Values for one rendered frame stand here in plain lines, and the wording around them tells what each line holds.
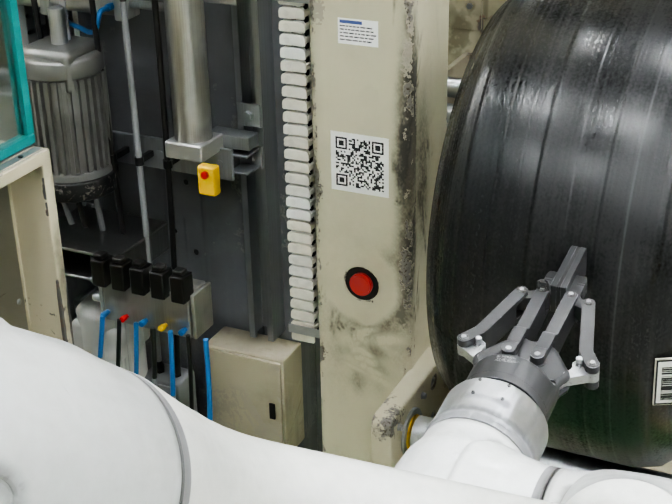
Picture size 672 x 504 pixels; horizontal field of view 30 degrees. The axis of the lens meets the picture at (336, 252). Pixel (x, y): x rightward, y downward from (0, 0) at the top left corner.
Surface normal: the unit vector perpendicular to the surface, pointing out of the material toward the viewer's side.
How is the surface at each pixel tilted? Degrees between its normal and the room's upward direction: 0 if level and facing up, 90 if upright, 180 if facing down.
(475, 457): 5
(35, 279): 90
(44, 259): 90
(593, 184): 60
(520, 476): 6
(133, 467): 73
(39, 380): 51
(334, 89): 90
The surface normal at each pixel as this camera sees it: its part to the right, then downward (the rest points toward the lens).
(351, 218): -0.43, 0.40
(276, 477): 0.85, -0.37
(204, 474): 0.97, -0.17
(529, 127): -0.34, -0.25
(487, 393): -0.08, -0.83
